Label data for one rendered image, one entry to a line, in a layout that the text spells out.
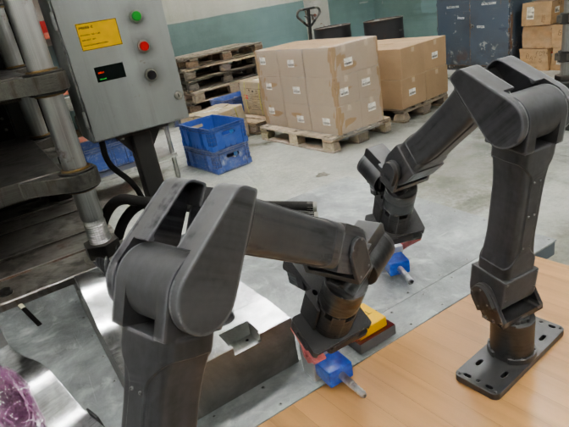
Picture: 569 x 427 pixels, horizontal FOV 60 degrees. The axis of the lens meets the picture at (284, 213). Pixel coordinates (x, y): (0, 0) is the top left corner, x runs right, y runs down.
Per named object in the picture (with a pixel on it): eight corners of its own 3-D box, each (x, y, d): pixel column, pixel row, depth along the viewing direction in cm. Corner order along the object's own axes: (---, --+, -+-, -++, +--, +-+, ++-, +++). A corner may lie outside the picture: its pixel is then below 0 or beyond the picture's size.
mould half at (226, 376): (299, 361, 83) (286, 293, 77) (152, 446, 71) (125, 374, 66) (187, 262, 123) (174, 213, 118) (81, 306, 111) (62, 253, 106)
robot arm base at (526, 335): (451, 335, 71) (497, 357, 66) (524, 276, 81) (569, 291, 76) (453, 378, 74) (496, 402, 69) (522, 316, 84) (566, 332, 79)
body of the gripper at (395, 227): (363, 220, 99) (366, 196, 93) (411, 209, 100) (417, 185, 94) (374, 246, 95) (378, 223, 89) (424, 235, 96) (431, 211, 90)
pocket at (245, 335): (265, 352, 78) (261, 333, 77) (235, 368, 76) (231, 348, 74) (251, 339, 82) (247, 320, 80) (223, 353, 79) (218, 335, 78)
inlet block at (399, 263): (424, 291, 95) (422, 266, 93) (400, 296, 95) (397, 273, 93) (398, 260, 107) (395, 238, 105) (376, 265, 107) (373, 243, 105)
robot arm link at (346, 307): (334, 274, 71) (343, 245, 66) (369, 294, 69) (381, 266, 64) (309, 307, 67) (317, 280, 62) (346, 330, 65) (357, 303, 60)
